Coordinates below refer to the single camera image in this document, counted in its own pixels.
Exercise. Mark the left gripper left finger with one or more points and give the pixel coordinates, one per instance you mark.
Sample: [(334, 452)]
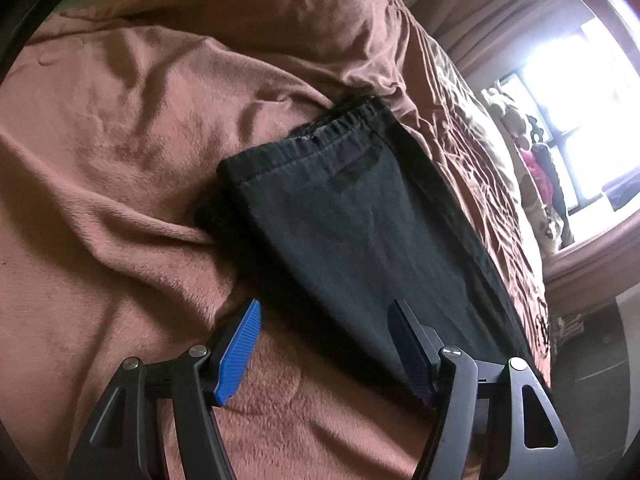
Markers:
[(122, 437)]

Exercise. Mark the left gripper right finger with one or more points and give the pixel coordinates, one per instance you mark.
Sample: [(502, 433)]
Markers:
[(524, 436)]

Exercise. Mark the black pants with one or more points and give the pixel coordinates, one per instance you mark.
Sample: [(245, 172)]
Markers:
[(345, 216)]

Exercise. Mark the white bedside cabinet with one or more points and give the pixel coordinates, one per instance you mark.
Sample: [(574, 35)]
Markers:
[(565, 328)]

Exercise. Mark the plush toy on windowsill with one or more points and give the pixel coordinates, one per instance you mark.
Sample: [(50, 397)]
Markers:
[(542, 196)]

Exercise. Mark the brown bed blanket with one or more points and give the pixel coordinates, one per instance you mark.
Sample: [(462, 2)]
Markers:
[(113, 120)]

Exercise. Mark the beige bed sheet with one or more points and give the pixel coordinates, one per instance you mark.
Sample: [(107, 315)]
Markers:
[(487, 132)]

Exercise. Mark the pink curtain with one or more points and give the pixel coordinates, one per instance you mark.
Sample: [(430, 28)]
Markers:
[(484, 36)]

